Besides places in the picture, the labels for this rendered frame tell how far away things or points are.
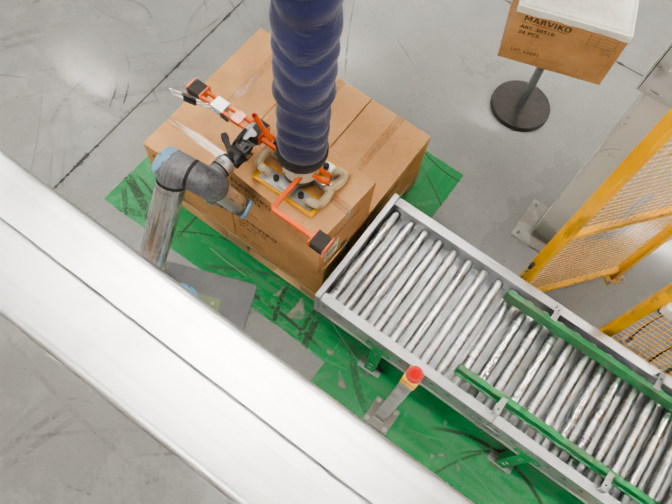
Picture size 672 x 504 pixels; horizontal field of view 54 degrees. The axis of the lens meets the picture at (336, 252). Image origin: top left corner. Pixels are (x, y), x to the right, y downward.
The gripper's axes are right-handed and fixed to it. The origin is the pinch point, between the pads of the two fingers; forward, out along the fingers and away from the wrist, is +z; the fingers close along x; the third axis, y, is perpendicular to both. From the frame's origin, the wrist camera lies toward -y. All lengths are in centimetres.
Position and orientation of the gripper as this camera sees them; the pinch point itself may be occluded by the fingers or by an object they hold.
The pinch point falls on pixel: (253, 128)
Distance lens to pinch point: 301.9
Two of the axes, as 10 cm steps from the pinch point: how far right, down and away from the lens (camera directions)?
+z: 5.9, -7.3, 3.5
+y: 8.0, 5.7, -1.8
